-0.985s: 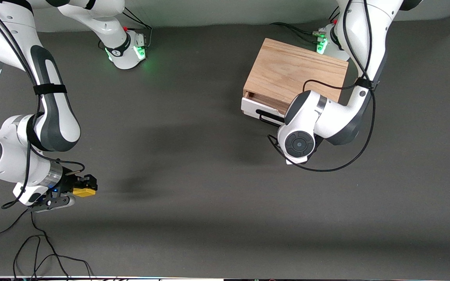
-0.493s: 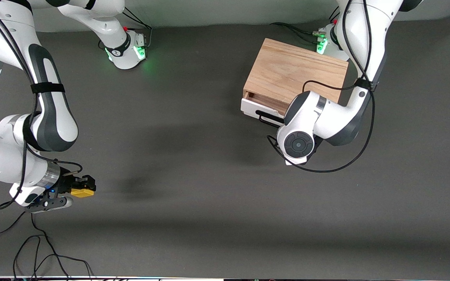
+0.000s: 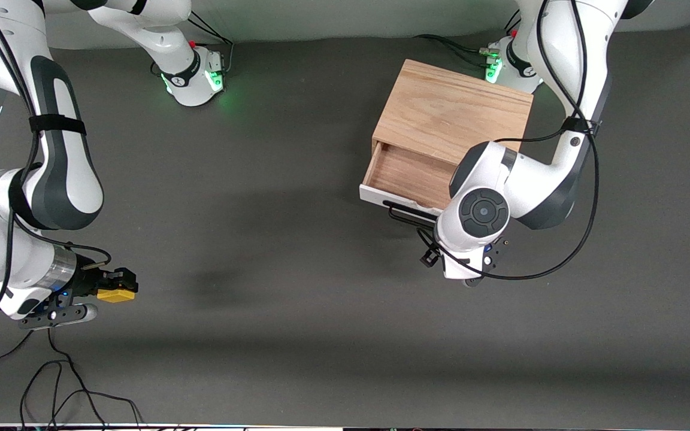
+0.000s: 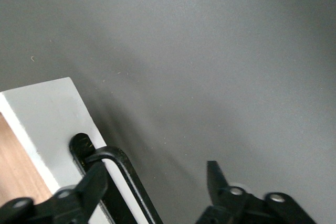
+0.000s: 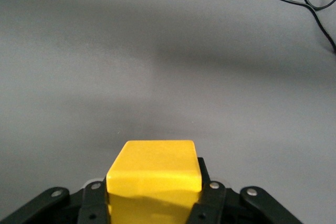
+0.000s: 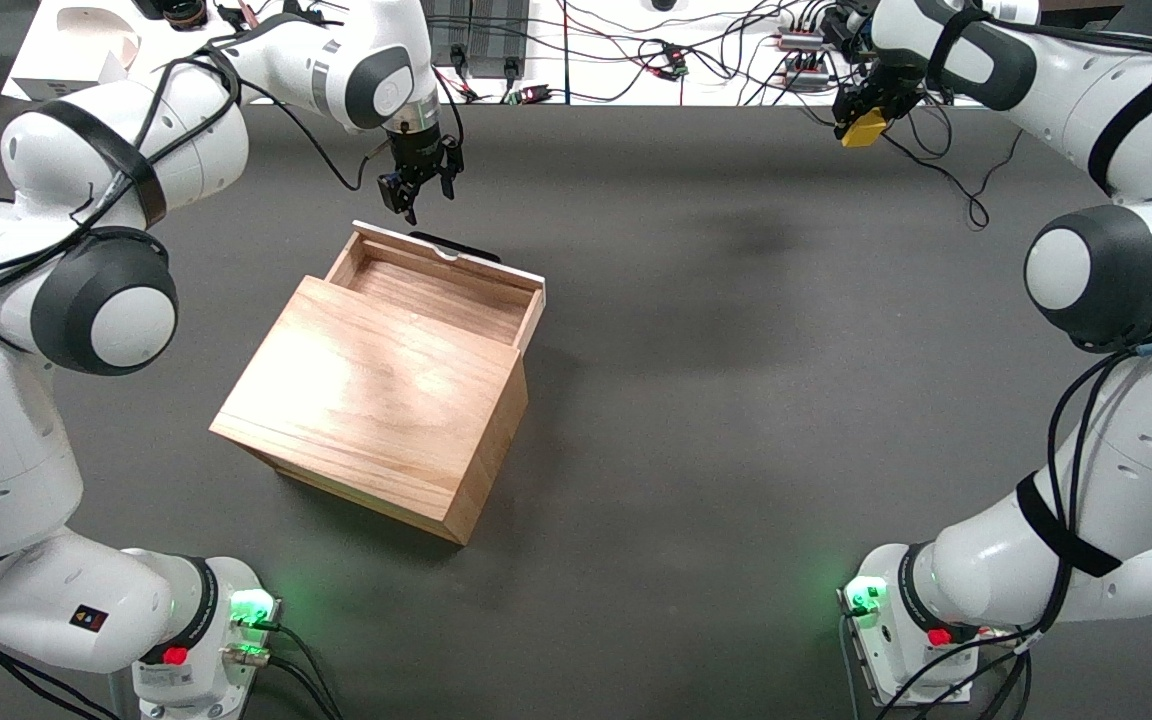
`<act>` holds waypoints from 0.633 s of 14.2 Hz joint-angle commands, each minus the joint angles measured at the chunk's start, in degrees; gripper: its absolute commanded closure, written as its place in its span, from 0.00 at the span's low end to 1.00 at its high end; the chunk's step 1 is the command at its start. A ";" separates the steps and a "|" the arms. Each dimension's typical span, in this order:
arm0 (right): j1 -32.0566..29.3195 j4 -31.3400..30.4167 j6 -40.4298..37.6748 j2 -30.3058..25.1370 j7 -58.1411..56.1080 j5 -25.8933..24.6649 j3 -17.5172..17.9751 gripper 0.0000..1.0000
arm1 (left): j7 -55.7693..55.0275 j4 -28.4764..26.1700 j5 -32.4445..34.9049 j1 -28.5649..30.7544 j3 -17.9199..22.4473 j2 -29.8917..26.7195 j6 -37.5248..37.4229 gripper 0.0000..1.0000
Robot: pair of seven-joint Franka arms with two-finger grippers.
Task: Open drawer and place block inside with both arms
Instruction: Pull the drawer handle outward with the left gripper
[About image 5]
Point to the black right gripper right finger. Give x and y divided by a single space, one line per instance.
212 203

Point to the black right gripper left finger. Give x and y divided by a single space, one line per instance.
89 203

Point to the yellow wooden block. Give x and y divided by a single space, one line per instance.
155 169

